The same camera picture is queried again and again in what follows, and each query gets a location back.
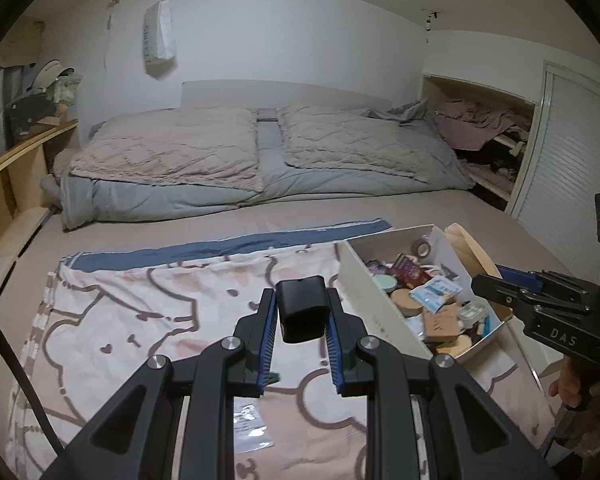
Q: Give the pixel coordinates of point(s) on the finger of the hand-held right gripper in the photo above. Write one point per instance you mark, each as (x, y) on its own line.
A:
(510, 295)
(520, 276)

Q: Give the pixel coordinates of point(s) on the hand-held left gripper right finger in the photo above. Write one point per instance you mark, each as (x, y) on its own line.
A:
(332, 345)

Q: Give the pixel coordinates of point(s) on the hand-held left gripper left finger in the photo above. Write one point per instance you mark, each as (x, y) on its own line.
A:
(266, 340)

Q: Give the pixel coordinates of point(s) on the small black box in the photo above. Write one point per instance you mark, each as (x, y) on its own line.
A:
(300, 310)

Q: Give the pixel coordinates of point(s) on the white shoe box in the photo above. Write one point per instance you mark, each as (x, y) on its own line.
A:
(375, 305)

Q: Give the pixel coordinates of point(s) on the white and blue medicine sachet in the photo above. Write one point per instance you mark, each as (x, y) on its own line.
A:
(437, 290)

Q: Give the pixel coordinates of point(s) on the person's right hand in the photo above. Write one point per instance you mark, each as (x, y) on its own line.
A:
(567, 385)

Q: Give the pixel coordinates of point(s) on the teal packet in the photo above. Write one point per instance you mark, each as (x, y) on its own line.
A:
(490, 322)

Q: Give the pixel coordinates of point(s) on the green clip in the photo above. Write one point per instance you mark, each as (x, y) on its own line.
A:
(274, 379)

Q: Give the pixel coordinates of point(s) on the small clear plastic box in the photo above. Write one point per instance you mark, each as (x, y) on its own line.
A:
(472, 310)

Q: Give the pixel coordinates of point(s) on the beige shoe box lid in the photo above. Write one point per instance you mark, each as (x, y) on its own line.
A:
(472, 255)

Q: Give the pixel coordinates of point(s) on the round wooden disc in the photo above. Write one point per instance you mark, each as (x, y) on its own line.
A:
(455, 346)
(405, 302)

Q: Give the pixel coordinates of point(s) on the brown cardboard box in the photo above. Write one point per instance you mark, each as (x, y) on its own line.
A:
(440, 324)

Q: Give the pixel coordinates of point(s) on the green round lid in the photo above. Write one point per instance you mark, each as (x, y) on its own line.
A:
(384, 281)

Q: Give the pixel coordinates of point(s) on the small clear plastic bag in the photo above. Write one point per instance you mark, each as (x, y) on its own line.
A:
(252, 425)

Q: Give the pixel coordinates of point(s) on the red packet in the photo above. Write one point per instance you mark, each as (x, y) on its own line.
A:
(410, 270)

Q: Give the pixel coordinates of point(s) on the tape roll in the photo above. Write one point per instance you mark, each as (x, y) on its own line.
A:
(415, 249)

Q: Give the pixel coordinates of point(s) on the bed with taupe sheet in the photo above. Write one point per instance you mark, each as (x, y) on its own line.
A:
(430, 210)

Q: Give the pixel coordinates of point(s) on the white shutter door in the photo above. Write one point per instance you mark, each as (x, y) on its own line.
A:
(565, 160)

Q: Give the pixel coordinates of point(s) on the printed blanket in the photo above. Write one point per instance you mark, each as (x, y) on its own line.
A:
(130, 320)

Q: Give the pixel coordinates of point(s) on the grey duvet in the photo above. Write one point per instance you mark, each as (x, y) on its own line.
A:
(180, 205)

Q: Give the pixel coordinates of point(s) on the mauve clothes pile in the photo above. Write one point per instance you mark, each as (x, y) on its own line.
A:
(475, 117)

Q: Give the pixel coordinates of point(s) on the beige quilted pillow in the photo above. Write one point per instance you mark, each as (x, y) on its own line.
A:
(170, 150)
(360, 140)

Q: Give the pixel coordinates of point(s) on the wooden bedside shelf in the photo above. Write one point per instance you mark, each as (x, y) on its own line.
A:
(25, 170)

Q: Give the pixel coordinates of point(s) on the camouflage hat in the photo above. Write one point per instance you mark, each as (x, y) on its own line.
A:
(67, 90)

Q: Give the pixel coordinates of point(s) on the hanging white bag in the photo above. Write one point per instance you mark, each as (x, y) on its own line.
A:
(159, 35)

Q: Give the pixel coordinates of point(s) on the black bag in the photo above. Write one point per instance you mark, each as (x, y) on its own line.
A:
(30, 112)

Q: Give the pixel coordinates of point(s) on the white cap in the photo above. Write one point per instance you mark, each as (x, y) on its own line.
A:
(47, 72)

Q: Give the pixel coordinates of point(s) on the wooden wall niche shelf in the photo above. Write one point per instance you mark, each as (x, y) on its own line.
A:
(485, 180)

